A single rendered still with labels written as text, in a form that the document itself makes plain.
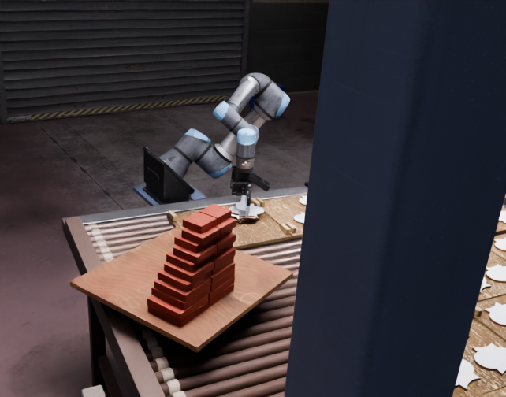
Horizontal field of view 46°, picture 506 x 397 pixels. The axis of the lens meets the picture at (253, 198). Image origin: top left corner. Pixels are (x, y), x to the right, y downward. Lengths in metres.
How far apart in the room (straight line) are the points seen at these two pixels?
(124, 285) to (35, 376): 1.42
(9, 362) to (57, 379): 0.29
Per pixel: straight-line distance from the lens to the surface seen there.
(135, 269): 1.94
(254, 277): 1.92
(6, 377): 3.24
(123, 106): 7.33
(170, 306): 1.69
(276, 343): 1.84
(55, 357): 3.30
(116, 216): 2.58
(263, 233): 2.42
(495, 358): 1.95
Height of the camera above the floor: 2.04
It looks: 24 degrees down
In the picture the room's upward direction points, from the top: 4 degrees clockwise
